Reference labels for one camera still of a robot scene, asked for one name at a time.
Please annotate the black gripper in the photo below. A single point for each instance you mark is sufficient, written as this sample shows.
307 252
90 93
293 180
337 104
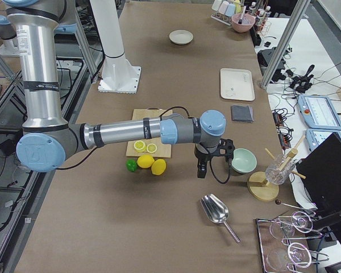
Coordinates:
202 156

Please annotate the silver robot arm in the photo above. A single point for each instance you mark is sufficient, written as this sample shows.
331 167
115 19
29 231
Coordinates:
49 140

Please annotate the cream rectangular tray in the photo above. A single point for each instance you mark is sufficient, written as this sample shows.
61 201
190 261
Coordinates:
236 84

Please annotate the black tray with wine glasses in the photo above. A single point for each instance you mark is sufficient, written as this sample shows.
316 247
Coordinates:
283 243

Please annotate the wooden cutting board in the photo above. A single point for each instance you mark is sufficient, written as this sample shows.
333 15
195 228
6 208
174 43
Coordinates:
163 150

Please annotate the mint green bowl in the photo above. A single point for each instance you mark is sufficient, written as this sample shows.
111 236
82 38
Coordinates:
244 160

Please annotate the whole yellow lemon two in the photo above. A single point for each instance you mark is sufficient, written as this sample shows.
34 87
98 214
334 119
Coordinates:
159 166

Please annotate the metal scoop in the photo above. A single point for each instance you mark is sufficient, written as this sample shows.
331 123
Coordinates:
217 212

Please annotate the lemon slice two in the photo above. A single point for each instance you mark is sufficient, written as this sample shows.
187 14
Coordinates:
151 148

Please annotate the whole yellow lemon one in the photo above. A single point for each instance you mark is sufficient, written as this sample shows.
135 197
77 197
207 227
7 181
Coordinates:
145 161

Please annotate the wooden mug tree stand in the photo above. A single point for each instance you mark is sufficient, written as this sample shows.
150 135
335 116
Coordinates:
261 188

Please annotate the lemon slice one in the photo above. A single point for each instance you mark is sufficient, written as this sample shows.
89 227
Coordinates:
140 146

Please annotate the grey folded cloth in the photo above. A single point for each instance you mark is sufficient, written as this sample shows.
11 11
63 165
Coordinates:
241 113

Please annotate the green lime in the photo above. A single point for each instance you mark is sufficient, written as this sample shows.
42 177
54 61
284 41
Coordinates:
131 165

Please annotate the clear glass cup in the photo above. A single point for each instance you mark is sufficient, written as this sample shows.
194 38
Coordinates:
279 170

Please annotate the blue teach pendant two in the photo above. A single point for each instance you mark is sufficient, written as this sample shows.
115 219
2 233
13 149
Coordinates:
315 137

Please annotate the black monitor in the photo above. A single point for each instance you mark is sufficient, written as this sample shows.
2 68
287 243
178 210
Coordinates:
322 169

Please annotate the blue teach pendant one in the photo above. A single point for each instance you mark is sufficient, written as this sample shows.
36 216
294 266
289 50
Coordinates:
318 112

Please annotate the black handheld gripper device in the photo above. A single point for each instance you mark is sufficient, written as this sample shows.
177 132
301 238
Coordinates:
302 83

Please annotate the cream round plate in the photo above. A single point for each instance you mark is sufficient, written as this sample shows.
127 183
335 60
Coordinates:
181 37

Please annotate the pink bowl with ice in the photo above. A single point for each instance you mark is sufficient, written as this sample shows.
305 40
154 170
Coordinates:
247 23

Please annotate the cup rack with pastel cups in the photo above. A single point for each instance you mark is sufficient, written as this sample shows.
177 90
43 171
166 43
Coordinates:
224 10

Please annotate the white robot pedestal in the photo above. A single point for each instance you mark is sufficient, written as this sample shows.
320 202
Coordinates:
118 75

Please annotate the wire rack with bottles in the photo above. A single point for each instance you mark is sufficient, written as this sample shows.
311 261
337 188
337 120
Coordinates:
261 15

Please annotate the aluminium frame post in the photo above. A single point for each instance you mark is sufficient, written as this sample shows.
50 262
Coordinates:
288 33

